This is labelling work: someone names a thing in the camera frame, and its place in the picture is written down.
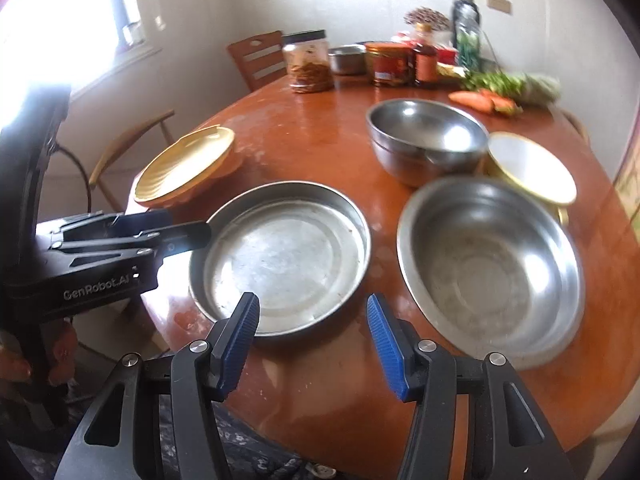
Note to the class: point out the red slatted wooden chair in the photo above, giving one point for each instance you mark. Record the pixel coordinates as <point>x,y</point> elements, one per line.
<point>259,59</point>

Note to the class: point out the red-labelled pickle jar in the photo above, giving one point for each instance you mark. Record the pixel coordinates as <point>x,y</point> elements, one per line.
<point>388,64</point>

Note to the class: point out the red white food packages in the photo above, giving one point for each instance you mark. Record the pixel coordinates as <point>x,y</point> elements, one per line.
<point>446,53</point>

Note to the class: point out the round steel pan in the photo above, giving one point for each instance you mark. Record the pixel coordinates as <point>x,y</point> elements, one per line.
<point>301,247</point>

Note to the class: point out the wide shallow steel bowl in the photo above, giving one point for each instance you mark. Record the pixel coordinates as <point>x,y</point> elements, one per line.
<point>491,270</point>

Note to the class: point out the yellow shell-shaped plate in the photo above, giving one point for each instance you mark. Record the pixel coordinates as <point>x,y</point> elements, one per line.
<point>192,158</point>

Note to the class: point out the pink plastic plate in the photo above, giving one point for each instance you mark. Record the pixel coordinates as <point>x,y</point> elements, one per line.
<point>232,163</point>

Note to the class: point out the red patterned lid object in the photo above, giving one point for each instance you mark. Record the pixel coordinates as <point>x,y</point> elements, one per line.
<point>427,16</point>

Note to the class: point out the small steel bowl background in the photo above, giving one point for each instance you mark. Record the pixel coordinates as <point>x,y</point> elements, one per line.
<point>348,60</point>

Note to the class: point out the deep steel bowl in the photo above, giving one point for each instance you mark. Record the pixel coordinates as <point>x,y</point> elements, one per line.
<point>417,141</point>

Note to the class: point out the black thermos bottle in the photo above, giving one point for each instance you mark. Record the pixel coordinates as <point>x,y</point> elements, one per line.
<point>467,34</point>

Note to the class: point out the person's left hand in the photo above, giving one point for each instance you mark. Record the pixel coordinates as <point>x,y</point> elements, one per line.
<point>58,360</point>

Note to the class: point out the carrots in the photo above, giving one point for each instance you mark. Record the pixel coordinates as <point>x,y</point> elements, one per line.
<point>485,101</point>

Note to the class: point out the clear jar black lid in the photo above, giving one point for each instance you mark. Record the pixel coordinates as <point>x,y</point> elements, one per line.
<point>307,62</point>

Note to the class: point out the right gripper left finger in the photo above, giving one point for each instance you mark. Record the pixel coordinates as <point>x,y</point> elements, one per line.
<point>119,435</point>

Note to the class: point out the curved-back wooden chair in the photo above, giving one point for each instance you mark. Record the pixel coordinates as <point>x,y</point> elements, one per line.
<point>120,146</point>

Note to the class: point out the green leafy vegetables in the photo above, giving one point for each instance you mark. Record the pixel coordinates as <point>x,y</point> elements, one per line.
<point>523,88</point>

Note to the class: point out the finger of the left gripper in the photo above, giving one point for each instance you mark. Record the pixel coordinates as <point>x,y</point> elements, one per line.
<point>152,244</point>
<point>98,225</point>

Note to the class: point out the yellow white handled bowl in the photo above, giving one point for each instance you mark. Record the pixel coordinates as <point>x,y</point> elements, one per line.
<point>532,169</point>

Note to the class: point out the dark sauce bottle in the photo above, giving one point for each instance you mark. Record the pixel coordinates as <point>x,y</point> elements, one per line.
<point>425,57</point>

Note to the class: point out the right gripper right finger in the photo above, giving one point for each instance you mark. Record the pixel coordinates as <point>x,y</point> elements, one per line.
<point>508,435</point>

